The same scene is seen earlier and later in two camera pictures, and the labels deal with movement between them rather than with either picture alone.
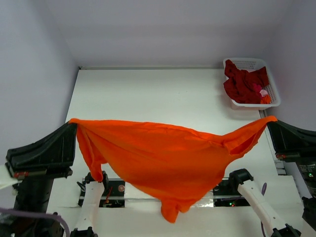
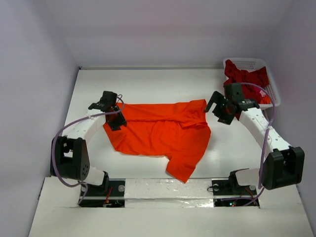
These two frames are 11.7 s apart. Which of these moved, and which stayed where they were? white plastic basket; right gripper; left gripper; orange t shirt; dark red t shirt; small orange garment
Moved: left gripper; orange t shirt; right gripper
Stayed: white plastic basket; dark red t shirt; small orange garment
